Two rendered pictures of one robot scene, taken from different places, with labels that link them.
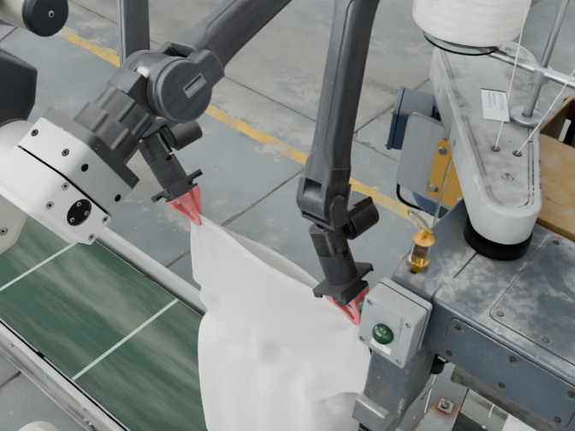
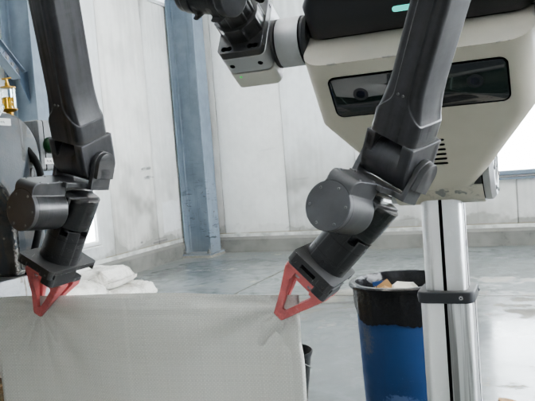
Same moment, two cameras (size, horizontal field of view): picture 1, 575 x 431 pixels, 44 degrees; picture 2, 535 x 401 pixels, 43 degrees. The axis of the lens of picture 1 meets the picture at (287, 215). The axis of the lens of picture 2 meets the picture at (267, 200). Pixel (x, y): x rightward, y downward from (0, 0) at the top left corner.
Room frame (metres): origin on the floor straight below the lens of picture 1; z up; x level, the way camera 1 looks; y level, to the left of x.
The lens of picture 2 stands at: (1.91, -0.03, 1.22)
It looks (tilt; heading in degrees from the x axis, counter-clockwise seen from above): 3 degrees down; 167
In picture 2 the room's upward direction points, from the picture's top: 4 degrees counter-clockwise
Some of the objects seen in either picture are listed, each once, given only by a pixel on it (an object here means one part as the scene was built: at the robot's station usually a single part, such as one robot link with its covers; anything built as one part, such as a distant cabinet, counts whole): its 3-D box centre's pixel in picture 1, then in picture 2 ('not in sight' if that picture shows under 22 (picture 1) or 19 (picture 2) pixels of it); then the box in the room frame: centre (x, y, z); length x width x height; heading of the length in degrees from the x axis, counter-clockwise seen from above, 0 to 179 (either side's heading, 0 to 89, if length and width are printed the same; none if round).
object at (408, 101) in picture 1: (409, 126); not in sight; (1.15, -0.22, 1.25); 0.10 x 0.08 x 0.12; 169
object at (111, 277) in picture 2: not in sight; (80, 278); (-2.77, -0.24, 0.56); 0.67 x 0.43 x 0.15; 54
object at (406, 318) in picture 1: (394, 322); (32, 146); (0.62, -0.15, 1.29); 0.08 x 0.05 x 0.09; 54
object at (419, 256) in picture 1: (420, 249); (8, 99); (0.67, -0.18, 1.37); 0.03 x 0.02 x 0.03; 54
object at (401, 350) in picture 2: not in sight; (405, 347); (-0.96, 1.26, 0.32); 0.51 x 0.48 x 0.65; 144
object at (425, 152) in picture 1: (473, 176); not in sight; (1.02, -0.33, 1.23); 0.28 x 0.07 x 0.16; 54
